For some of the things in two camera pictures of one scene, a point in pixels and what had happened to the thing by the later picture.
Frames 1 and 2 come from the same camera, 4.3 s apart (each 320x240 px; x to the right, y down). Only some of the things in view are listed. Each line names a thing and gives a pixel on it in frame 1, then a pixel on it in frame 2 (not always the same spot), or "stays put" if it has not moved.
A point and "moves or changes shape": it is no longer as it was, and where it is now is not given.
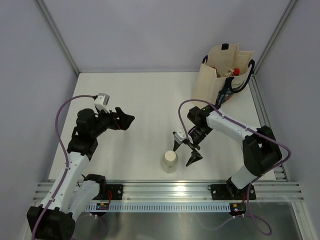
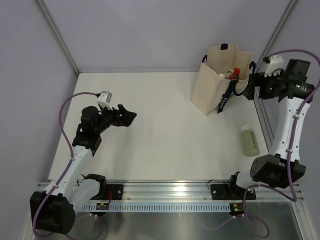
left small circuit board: (102, 206) stays put
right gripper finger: (195, 156) to (254, 80)
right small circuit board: (237, 208) stays put
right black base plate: (231, 192) stays put
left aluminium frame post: (57, 34) stays put
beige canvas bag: (224, 73) stays put
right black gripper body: (199, 134) to (269, 85)
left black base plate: (113, 192) stays put
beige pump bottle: (230, 72) moves or changes shape
